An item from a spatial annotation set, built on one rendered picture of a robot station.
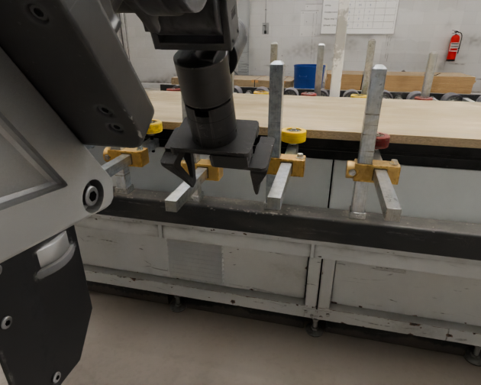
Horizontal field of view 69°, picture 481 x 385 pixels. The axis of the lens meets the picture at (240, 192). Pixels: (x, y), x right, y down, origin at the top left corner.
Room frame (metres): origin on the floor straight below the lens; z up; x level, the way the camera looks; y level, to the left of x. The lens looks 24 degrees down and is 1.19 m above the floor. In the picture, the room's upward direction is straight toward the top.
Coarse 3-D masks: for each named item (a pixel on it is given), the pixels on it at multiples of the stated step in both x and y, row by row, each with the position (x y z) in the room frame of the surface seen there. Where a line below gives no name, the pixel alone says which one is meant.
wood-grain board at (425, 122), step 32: (160, 96) 1.81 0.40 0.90; (256, 96) 1.81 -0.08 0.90; (288, 96) 1.81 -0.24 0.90; (320, 96) 1.81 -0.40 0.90; (320, 128) 1.15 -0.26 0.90; (352, 128) 1.15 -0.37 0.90; (384, 128) 1.15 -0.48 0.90; (416, 128) 1.15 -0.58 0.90; (448, 128) 1.15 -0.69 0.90; (480, 128) 1.15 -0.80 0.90
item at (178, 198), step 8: (200, 168) 0.99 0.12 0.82; (200, 176) 0.93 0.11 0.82; (184, 184) 0.87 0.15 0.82; (200, 184) 0.93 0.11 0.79; (176, 192) 0.81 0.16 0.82; (184, 192) 0.82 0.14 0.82; (192, 192) 0.87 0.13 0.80; (168, 200) 0.77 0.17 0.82; (176, 200) 0.77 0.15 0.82; (184, 200) 0.81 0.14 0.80; (168, 208) 0.77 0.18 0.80; (176, 208) 0.76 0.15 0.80
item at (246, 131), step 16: (192, 112) 0.39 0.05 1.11; (208, 112) 0.39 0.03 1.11; (224, 112) 0.40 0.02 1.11; (192, 128) 0.41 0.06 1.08; (208, 128) 0.40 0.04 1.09; (224, 128) 0.40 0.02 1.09; (240, 128) 0.44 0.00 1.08; (256, 128) 0.44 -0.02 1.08; (176, 144) 0.42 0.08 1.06; (192, 144) 0.42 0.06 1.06; (208, 144) 0.41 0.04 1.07; (224, 144) 0.41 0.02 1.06; (240, 144) 0.41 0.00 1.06
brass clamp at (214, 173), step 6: (198, 162) 1.02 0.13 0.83; (204, 162) 1.02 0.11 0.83; (210, 162) 1.02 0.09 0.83; (186, 168) 1.01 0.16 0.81; (210, 168) 0.99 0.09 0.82; (216, 168) 0.99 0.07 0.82; (222, 168) 1.03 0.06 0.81; (210, 174) 0.99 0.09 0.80; (216, 174) 0.99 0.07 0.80; (222, 174) 1.03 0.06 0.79; (216, 180) 0.99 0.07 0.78
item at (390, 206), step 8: (376, 152) 1.03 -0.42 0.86; (376, 176) 0.83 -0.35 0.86; (384, 176) 0.83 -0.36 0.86; (376, 184) 0.82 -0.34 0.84; (384, 184) 0.78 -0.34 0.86; (384, 192) 0.73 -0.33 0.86; (392, 192) 0.73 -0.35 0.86; (384, 200) 0.69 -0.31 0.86; (392, 200) 0.69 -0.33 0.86; (384, 208) 0.68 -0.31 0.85; (392, 208) 0.65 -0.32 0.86; (400, 208) 0.65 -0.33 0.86; (384, 216) 0.66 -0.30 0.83; (392, 216) 0.65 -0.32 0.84; (400, 216) 0.65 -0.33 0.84
